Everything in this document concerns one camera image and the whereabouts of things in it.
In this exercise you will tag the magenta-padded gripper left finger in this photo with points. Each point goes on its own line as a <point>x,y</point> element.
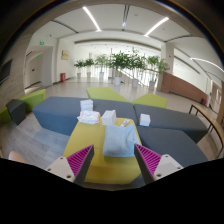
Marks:
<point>60,166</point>

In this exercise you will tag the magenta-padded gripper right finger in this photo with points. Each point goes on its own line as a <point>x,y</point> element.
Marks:
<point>166,165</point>

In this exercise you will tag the light blue towel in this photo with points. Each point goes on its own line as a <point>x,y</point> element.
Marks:
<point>120,140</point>

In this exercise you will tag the small white cube box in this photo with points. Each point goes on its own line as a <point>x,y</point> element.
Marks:
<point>145,120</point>

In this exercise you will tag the long grey upholstered bench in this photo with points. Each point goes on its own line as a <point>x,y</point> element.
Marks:
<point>56,113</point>

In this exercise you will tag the white tube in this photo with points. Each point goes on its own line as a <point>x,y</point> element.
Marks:
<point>125,123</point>

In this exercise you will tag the green upholstered bench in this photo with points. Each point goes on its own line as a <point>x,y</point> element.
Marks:
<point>105,94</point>
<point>151,100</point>
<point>33,98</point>

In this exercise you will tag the tall white box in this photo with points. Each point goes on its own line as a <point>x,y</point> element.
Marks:
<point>108,118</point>

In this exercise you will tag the dark grey seat block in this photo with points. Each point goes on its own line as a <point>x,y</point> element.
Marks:
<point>16,111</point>

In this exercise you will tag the red fire extinguisher box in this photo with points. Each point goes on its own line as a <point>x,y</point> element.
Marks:
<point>62,77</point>

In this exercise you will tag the row of potted plants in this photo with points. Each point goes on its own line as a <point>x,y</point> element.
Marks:
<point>120,61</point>

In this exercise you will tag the green exit sign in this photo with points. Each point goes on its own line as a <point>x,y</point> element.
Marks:
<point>42,43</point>

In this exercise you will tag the strip ceiling lights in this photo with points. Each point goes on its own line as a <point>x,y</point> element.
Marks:
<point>91,18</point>

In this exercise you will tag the wooden bench with black frame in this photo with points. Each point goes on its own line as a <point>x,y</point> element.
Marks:
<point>205,115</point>

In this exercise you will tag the black wall screen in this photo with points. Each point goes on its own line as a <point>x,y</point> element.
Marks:
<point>5,71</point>

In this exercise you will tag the framed wall picture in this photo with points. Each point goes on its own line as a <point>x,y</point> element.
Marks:
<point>65,55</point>

